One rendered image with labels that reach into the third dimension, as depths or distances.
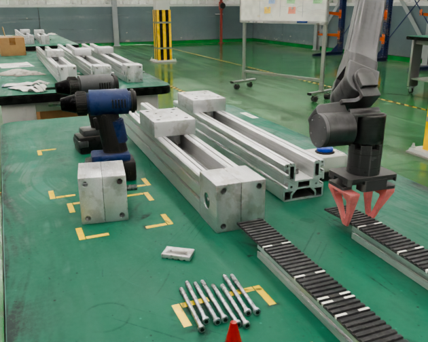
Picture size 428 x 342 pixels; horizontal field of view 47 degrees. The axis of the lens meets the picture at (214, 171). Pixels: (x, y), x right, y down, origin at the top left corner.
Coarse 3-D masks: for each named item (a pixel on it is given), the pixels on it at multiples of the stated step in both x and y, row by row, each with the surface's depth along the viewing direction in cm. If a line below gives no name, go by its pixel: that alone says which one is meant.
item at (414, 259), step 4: (408, 256) 76; (412, 256) 76; (416, 256) 76; (420, 256) 76; (424, 256) 76; (408, 260) 75; (412, 260) 75; (416, 260) 75; (420, 260) 75; (424, 260) 75
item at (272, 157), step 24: (216, 120) 144; (240, 120) 143; (216, 144) 139; (240, 144) 123; (264, 144) 127; (288, 144) 119; (264, 168) 113; (288, 168) 104; (312, 168) 107; (288, 192) 107; (312, 192) 109
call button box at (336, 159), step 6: (306, 150) 123; (312, 150) 123; (336, 150) 122; (318, 156) 118; (324, 156) 118; (330, 156) 118; (336, 156) 118; (342, 156) 119; (330, 162) 118; (336, 162) 118; (342, 162) 119; (324, 168) 118; (330, 168) 118; (324, 174) 118; (324, 180) 119
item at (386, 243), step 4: (404, 236) 83; (384, 240) 81; (388, 240) 81; (392, 240) 81; (396, 240) 82; (400, 240) 81; (404, 240) 81; (408, 240) 81; (384, 244) 80; (388, 244) 80; (392, 244) 80
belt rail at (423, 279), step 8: (360, 232) 87; (360, 240) 87; (368, 240) 86; (368, 248) 85; (376, 248) 83; (384, 248) 81; (384, 256) 82; (392, 256) 81; (400, 256) 78; (392, 264) 80; (400, 264) 78; (408, 264) 76; (408, 272) 77; (416, 272) 76; (424, 272) 73; (416, 280) 75; (424, 280) 74
